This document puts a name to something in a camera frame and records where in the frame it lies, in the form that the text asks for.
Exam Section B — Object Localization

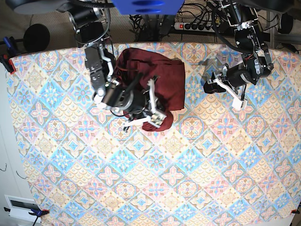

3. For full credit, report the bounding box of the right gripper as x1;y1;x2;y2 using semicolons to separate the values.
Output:
94;75;167;129

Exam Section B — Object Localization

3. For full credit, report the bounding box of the white power strip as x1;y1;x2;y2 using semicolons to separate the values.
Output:
174;22;214;32

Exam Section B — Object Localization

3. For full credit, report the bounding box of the dark red t-shirt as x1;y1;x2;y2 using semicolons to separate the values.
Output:
114;48;185;132

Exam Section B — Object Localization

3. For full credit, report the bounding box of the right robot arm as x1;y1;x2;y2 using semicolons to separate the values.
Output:
5;0;171;131

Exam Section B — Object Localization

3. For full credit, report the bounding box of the patterned tablecloth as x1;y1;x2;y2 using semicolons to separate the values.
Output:
6;43;301;226

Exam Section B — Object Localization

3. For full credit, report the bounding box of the blue clamp lower left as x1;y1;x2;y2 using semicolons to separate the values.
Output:
3;207;49;226

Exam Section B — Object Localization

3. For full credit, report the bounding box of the orange clamp lower right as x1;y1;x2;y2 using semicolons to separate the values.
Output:
291;210;301;214

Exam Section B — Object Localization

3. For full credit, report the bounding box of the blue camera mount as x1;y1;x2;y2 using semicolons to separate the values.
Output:
112;0;184;15

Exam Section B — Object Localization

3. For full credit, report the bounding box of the black round object right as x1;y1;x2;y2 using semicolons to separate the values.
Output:
278;13;294;34

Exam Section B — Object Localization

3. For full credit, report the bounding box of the white wall outlet box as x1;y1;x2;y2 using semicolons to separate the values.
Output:
5;195;39;223

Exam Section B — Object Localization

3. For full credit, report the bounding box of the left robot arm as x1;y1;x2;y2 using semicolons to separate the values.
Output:
203;0;301;110

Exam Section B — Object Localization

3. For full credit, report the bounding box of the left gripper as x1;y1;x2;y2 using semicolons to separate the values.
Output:
203;63;256;111

